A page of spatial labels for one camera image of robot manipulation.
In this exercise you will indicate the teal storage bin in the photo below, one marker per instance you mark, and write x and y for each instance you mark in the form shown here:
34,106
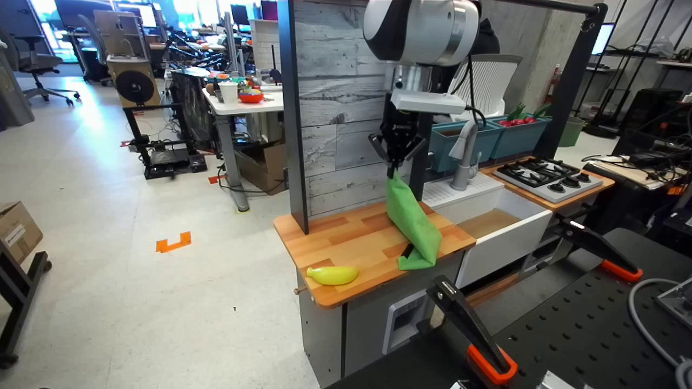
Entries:
519,142
490,143

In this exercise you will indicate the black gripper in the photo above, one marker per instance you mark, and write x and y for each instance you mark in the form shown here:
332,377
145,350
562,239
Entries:
402,133

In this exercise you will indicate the grey faucet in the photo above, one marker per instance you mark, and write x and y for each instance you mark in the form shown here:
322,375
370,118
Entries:
466,170

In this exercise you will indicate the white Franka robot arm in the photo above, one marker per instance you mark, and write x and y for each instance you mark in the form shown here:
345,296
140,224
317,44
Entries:
434,28

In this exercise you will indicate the wooden kitchen counter cabinet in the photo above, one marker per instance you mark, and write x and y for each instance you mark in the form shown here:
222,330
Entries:
346,245

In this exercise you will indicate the white chair back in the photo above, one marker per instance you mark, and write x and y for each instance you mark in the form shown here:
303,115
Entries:
499,87

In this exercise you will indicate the dark office chair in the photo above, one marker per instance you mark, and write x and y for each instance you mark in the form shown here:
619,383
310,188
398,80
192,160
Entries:
36,62

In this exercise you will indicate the black metal stand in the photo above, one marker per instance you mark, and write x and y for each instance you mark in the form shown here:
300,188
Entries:
22,289

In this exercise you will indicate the white desk with grey leg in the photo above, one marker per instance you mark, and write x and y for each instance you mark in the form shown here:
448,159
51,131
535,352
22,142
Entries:
240,106

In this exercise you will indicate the black stand with spool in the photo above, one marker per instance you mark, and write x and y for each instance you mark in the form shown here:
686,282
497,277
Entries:
136,87

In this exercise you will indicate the red bowl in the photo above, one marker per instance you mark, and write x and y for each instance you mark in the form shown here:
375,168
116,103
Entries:
252,96

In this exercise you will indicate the yellow toy banana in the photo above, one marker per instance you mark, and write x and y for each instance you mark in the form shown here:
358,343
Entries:
335,276

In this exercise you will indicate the cardboard box on stand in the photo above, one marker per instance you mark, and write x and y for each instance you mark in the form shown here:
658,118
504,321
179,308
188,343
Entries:
16,232

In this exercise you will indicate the white sink basin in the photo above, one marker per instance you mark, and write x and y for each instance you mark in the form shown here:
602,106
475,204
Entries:
504,245

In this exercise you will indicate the white cup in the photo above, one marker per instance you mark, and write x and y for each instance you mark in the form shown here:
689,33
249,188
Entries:
229,94

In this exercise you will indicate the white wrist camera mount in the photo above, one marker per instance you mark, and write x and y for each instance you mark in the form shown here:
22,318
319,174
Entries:
430,100

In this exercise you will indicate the grey toy stove top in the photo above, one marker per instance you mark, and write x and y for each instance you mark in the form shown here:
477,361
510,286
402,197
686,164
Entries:
549,180

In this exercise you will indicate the grey wood plank back panel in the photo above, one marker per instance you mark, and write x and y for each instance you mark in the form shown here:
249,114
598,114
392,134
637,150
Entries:
339,108

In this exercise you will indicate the cardboard box under desk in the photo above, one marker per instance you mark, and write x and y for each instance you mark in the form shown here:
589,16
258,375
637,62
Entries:
263,164

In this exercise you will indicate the person in black hoodie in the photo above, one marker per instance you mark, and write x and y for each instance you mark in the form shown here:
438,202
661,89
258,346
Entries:
487,35

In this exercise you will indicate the cluttered wooden desk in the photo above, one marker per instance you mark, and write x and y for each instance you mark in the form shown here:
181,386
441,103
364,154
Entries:
629,174

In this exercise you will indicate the black metal kitchen frame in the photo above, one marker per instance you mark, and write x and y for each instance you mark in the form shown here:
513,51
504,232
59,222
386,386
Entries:
293,143

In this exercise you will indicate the metal camera bracket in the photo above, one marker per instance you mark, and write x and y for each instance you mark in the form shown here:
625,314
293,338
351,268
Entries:
677,304

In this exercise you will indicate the green towel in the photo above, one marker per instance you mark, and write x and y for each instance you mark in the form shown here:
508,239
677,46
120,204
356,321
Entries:
415,216

